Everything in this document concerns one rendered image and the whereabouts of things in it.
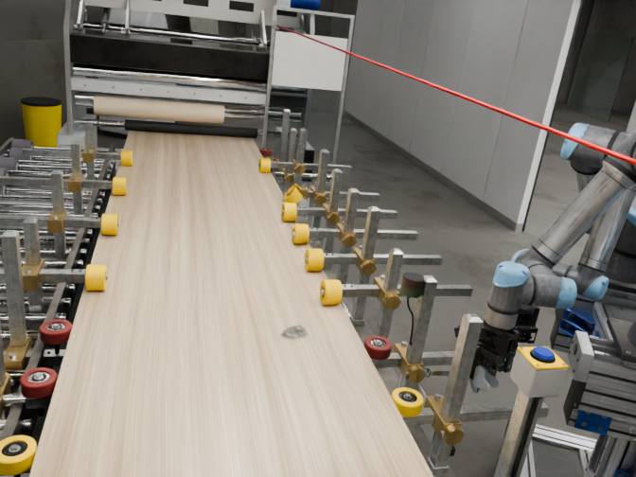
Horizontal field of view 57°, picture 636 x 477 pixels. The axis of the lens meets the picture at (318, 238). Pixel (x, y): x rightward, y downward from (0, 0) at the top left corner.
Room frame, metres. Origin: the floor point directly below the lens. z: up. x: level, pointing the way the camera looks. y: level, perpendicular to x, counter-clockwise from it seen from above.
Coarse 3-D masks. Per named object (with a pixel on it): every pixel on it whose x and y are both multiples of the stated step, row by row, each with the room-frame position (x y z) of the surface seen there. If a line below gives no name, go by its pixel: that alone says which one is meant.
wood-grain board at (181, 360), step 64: (128, 192) 2.54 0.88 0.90; (192, 192) 2.65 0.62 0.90; (256, 192) 2.78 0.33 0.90; (128, 256) 1.87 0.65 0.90; (192, 256) 1.93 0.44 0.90; (256, 256) 2.00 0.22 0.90; (128, 320) 1.46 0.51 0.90; (192, 320) 1.50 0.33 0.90; (256, 320) 1.54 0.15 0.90; (320, 320) 1.59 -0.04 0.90; (64, 384) 1.14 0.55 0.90; (128, 384) 1.17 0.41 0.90; (192, 384) 1.20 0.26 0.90; (256, 384) 1.23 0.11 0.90; (320, 384) 1.26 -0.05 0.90; (64, 448) 0.94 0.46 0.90; (128, 448) 0.96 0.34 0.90; (192, 448) 0.98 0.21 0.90; (256, 448) 1.01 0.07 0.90; (320, 448) 1.03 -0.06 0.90; (384, 448) 1.06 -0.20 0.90
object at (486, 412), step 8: (424, 408) 1.28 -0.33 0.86; (464, 408) 1.30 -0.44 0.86; (472, 408) 1.30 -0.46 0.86; (480, 408) 1.31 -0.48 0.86; (488, 408) 1.31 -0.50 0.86; (496, 408) 1.32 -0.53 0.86; (504, 408) 1.32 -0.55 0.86; (512, 408) 1.33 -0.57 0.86; (544, 408) 1.34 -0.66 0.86; (416, 416) 1.24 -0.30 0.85; (424, 416) 1.25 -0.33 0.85; (432, 416) 1.25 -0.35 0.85; (464, 416) 1.28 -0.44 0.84; (472, 416) 1.29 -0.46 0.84; (480, 416) 1.29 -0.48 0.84; (488, 416) 1.30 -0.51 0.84; (496, 416) 1.31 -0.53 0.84; (504, 416) 1.31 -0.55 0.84; (544, 416) 1.35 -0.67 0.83; (408, 424) 1.24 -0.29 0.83; (416, 424) 1.24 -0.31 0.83; (424, 424) 1.25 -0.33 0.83
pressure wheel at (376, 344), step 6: (372, 336) 1.52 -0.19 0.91; (378, 336) 1.53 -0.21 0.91; (366, 342) 1.49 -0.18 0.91; (372, 342) 1.49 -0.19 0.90; (378, 342) 1.49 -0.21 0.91; (384, 342) 1.50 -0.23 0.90; (390, 342) 1.50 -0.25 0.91; (366, 348) 1.47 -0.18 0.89; (372, 348) 1.46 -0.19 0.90; (378, 348) 1.46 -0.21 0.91; (384, 348) 1.46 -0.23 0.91; (390, 348) 1.47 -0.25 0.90; (372, 354) 1.46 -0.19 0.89; (378, 354) 1.45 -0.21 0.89; (384, 354) 1.46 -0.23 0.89; (390, 354) 1.48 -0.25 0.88
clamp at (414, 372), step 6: (396, 348) 1.54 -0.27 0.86; (402, 348) 1.54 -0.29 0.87; (402, 354) 1.50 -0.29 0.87; (402, 360) 1.49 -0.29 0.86; (402, 366) 1.48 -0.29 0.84; (408, 366) 1.45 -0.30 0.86; (414, 366) 1.45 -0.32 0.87; (420, 366) 1.45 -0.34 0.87; (402, 372) 1.47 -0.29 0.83; (408, 372) 1.44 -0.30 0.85; (414, 372) 1.43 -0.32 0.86; (420, 372) 1.44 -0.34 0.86; (408, 378) 1.44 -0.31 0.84; (414, 378) 1.43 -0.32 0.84; (420, 378) 1.44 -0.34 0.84
